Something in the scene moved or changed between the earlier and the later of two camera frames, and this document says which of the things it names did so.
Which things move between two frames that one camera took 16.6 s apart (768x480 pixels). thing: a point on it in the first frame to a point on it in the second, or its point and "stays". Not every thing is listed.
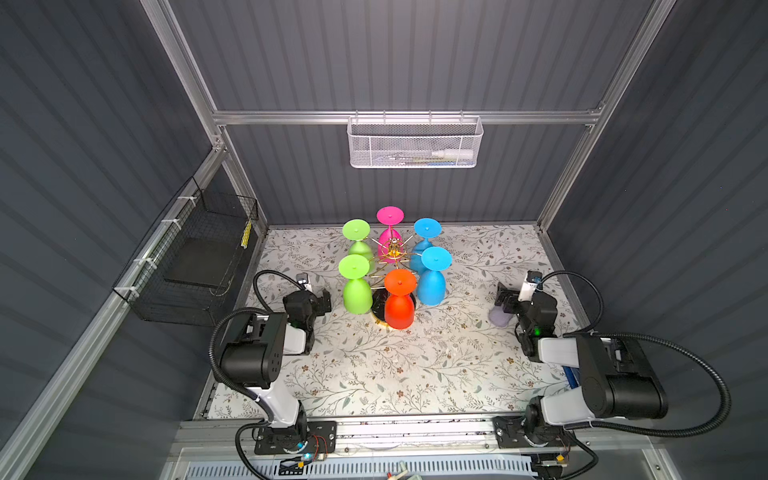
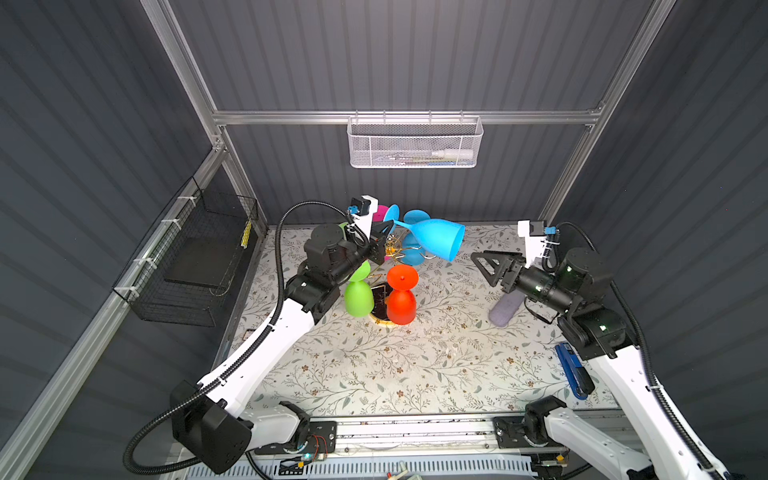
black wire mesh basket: [186, 273] stays
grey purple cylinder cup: [498, 317] stays
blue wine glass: [432, 285] to [440, 237]
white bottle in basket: [454, 154] stays
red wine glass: [400, 304] stays
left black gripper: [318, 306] to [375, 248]
